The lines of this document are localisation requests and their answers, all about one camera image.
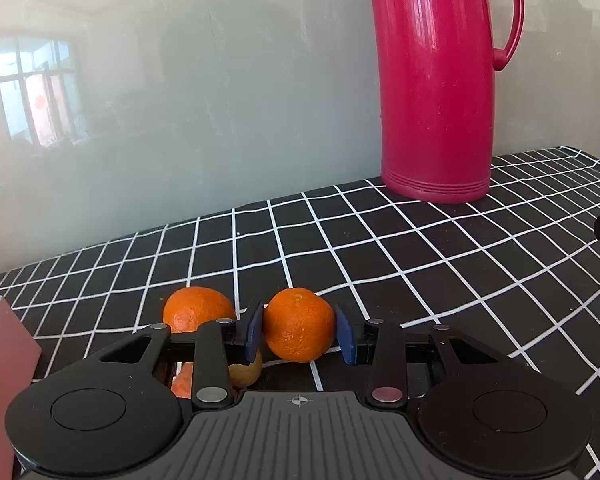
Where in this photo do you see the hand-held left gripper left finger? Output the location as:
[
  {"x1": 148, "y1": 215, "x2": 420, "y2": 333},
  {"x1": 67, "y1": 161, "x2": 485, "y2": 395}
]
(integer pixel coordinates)
[{"x1": 87, "y1": 302, "x2": 265, "y2": 409}]

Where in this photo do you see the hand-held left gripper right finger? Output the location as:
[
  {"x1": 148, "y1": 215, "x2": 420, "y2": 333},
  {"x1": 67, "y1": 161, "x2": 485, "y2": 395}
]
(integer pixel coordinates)
[{"x1": 334, "y1": 304, "x2": 511, "y2": 404}]

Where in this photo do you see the brown kiwi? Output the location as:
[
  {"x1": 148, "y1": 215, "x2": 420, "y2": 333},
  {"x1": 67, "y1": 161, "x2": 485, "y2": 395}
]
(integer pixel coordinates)
[{"x1": 227, "y1": 347, "x2": 263, "y2": 388}]

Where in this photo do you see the small orange mandarin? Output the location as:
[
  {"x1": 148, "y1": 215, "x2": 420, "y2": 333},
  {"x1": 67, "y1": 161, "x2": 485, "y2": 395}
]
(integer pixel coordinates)
[{"x1": 170, "y1": 360, "x2": 196, "y2": 400}]

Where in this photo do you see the colourful cardboard box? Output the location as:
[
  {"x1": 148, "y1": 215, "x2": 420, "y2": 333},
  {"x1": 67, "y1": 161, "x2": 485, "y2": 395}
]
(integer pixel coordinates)
[{"x1": 0, "y1": 296, "x2": 43, "y2": 480}]

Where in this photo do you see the black white checked tablecloth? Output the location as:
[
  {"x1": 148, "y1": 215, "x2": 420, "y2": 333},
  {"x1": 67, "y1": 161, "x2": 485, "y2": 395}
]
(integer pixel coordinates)
[{"x1": 0, "y1": 146, "x2": 600, "y2": 480}]

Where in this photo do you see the pink thermos jug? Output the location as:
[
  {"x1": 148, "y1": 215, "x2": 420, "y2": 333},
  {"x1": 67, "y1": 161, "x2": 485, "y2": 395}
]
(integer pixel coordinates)
[{"x1": 366, "y1": 0, "x2": 525, "y2": 204}]

